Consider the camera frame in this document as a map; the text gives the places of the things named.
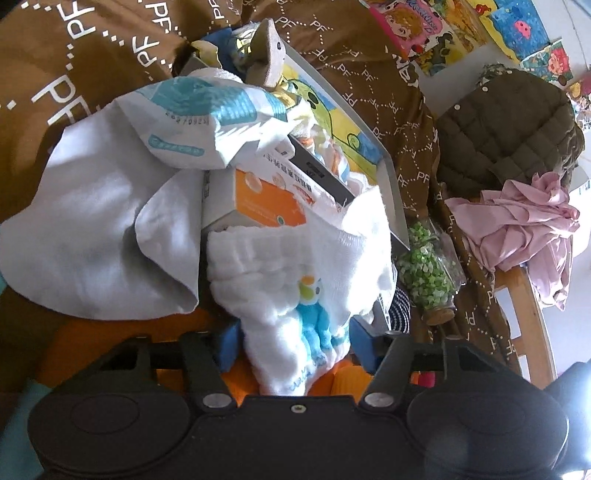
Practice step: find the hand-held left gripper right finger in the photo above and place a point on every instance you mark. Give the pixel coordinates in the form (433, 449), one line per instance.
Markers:
(364, 346)

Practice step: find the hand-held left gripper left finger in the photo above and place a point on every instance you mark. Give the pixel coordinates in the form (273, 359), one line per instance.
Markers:
(228, 345)

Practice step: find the black white dotted sock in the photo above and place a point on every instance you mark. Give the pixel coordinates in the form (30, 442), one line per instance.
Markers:
(399, 309)

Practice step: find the white towel with blue penguin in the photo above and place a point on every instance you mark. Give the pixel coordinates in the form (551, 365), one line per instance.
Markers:
(277, 267)

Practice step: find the grey tray with painted picture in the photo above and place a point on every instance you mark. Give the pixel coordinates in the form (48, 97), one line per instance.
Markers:
(364, 152)

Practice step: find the glass jar of green stars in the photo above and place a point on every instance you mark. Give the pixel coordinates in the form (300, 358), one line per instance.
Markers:
(425, 272)

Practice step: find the orange white carton box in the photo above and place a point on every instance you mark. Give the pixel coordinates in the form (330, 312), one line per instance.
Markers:
(263, 203)

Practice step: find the black box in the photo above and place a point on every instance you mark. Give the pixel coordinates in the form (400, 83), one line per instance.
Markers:
(318, 170)

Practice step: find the plain white cloth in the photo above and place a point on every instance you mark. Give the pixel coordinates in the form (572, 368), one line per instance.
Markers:
(83, 221)

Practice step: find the white orange patterned cloth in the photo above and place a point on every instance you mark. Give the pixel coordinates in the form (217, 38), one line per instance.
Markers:
(330, 157)

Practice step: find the pink cloth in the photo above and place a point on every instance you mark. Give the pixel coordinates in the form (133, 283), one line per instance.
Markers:
(521, 221)

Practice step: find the white teal printed plastic bag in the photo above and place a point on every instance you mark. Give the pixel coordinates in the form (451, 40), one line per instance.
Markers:
(184, 115)

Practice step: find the olive puffer jacket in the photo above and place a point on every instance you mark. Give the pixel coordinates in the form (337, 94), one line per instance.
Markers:
(508, 124)

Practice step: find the yellow plastic bag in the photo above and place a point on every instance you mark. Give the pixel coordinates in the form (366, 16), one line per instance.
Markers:
(205, 50)

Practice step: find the beige plush toy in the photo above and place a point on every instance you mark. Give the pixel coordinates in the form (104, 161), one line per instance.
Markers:
(265, 50)

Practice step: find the sea creatures painting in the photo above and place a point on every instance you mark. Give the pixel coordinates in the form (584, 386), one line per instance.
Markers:
(455, 41)

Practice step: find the pink cartoon girl poster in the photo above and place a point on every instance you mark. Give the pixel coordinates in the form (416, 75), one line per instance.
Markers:
(406, 25)

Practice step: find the brown printed blanket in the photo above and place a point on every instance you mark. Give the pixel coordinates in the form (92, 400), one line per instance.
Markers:
(115, 37)

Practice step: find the green cartoon poster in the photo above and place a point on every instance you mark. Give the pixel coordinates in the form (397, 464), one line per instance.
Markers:
(549, 62)

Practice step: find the yellow blue painting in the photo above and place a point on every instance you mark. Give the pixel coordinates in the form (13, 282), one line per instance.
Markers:
(512, 25)

